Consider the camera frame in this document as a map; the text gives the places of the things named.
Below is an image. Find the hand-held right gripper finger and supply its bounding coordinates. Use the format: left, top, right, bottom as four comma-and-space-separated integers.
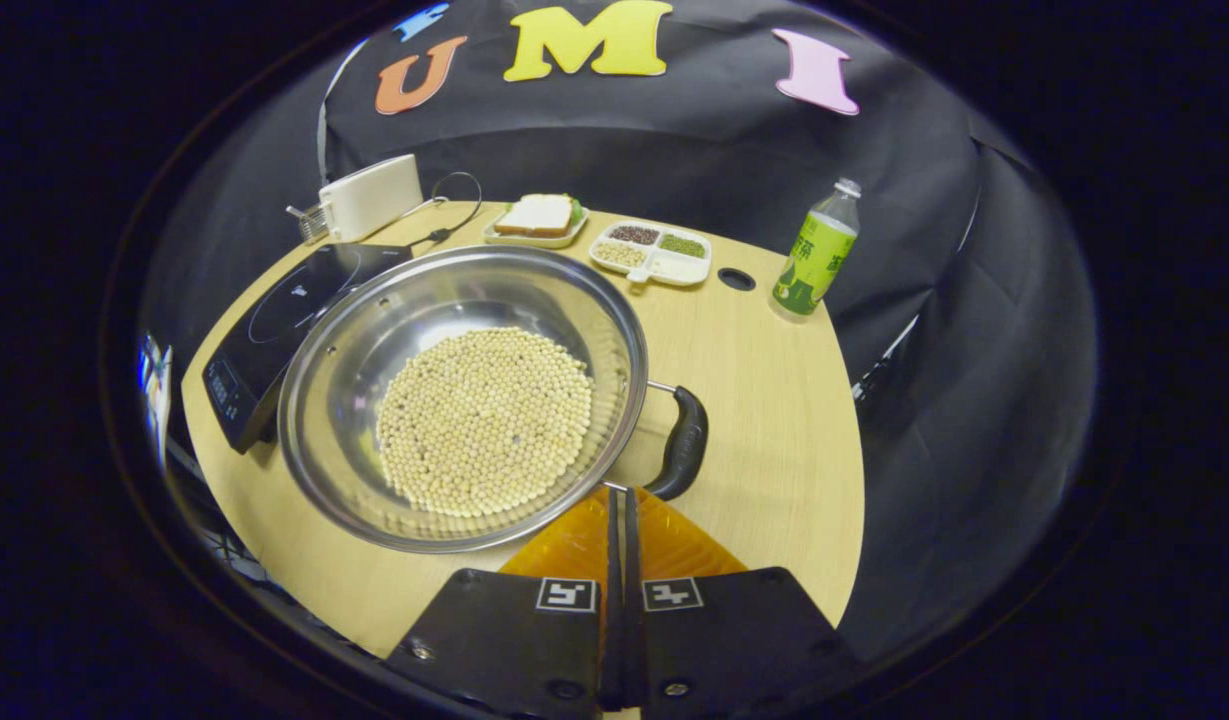
386, 487, 625, 716
624, 487, 865, 716

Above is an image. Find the pile of soybeans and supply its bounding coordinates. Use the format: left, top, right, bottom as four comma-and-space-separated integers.
376, 327, 595, 518

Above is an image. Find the stainless steel pot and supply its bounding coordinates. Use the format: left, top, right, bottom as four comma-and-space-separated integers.
277, 245, 710, 554

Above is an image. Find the black induction cooktop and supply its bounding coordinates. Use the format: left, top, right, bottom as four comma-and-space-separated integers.
202, 243, 415, 454

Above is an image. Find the white divided tray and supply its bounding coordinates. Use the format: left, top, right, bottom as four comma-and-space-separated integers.
588, 219, 713, 293

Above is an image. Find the small white plate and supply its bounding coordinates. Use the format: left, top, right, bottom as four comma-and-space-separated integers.
482, 205, 590, 249

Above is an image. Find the green label drink bottle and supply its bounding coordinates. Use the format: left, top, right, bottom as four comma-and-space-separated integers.
770, 178, 863, 323

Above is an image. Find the white bread sandwich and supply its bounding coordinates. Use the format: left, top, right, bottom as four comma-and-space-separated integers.
494, 193, 585, 239

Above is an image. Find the white toaster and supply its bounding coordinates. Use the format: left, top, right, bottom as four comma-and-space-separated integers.
319, 153, 425, 244

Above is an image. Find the small clear glass cup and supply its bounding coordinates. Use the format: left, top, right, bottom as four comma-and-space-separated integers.
286, 202, 333, 246

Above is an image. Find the black power cable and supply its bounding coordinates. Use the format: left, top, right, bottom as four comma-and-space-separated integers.
409, 171, 484, 247

